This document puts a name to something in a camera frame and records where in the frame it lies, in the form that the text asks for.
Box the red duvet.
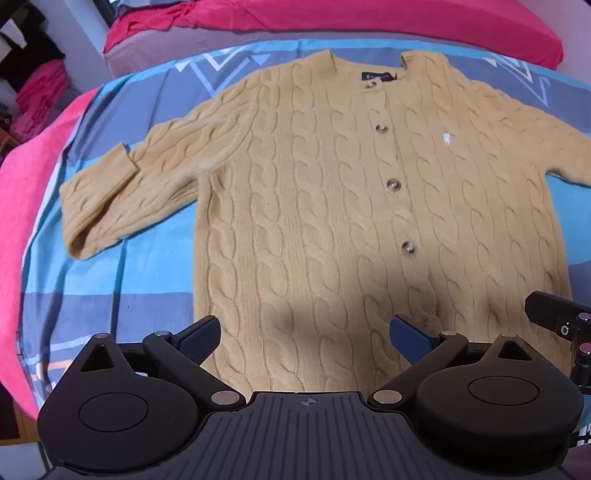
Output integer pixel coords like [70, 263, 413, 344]
[102, 0, 565, 66]

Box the pile of pink clothes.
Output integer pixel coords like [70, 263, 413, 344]
[9, 59, 81, 144]

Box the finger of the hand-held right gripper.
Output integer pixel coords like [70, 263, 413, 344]
[525, 291, 591, 386]

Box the pink blanket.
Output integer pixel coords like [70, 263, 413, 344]
[0, 87, 100, 421]

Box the tan cable-knit cardigan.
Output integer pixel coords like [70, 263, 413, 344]
[60, 50, 591, 393]

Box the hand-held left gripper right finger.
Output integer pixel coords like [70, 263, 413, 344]
[367, 314, 539, 411]

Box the pile of dark clothes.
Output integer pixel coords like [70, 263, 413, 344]
[0, 0, 66, 93]

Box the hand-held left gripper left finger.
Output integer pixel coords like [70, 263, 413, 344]
[69, 315, 246, 411]

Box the blue patterned bed sheet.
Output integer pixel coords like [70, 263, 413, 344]
[18, 28, 591, 398]

